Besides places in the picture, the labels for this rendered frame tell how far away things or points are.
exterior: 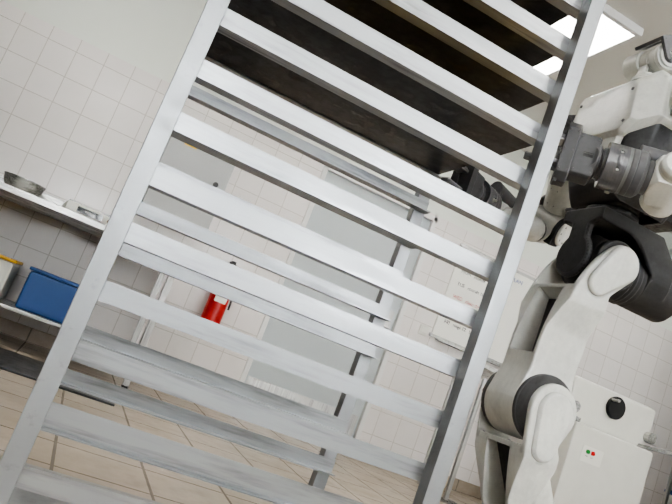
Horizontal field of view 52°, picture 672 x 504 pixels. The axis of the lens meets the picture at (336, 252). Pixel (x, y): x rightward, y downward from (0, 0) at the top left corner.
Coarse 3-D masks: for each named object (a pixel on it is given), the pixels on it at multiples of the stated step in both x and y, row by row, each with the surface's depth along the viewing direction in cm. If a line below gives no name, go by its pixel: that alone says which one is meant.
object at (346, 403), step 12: (408, 216) 162; (420, 216) 161; (396, 252) 160; (408, 252) 160; (396, 264) 158; (384, 300) 157; (360, 360) 154; (360, 372) 154; (348, 396) 153; (336, 408) 154; (348, 408) 153; (348, 420) 153; (324, 456) 150; (312, 480) 150; (324, 480) 150
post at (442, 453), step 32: (576, 32) 125; (576, 64) 123; (544, 128) 121; (544, 160) 120; (512, 224) 118; (512, 256) 116; (480, 320) 115; (480, 352) 113; (448, 416) 112; (448, 448) 111
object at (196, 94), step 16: (192, 96) 141; (208, 96) 145; (224, 112) 144; (240, 112) 147; (256, 128) 146; (272, 128) 149; (288, 144) 149; (304, 144) 152; (320, 160) 151; (336, 160) 154; (352, 176) 154; (368, 176) 157; (384, 192) 157; (400, 192) 159; (416, 208) 160
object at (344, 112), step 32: (256, 0) 112; (288, 32) 119; (320, 32) 115; (224, 64) 144; (256, 64) 138; (352, 64) 122; (384, 64) 117; (288, 96) 148; (320, 96) 141; (416, 96) 125; (352, 128) 152; (384, 128) 145; (480, 128) 128; (416, 160) 157; (448, 160) 149
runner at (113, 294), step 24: (120, 288) 97; (144, 312) 98; (168, 312) 99; (216, 336) 102; (240, 336) 103; (264, 360) 104; (288, 360) 105; (312, 360) 107; (336, 384) 108; (360, 384) 109; (384, 408) 110; (408, 408) 112; (432, 408) 113
